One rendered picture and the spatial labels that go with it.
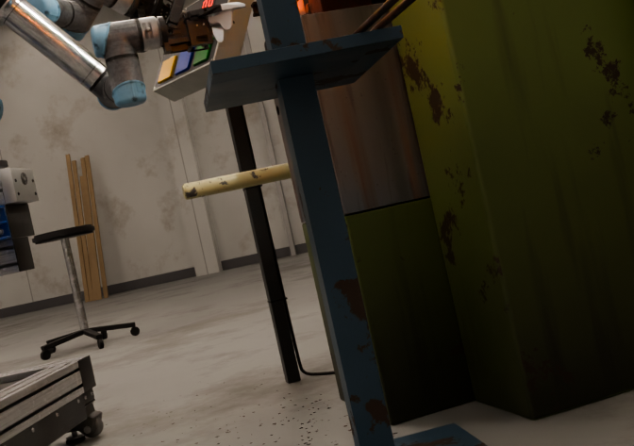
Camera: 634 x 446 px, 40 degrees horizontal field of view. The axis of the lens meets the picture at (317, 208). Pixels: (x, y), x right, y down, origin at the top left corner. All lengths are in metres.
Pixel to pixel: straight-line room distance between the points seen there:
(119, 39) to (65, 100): 9.79
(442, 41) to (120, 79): 0.73
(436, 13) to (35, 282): 10.52
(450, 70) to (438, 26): 0.09
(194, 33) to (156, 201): 9.36
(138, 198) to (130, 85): 9.44
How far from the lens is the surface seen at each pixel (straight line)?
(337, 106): 1.93
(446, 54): 1.77
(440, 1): 1.78
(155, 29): 2.08
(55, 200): 11.85
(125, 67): 2.05
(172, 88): 2.72
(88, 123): 11.72
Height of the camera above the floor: 0.49
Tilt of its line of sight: level
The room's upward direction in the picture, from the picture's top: 12 degrees counter-clockwise
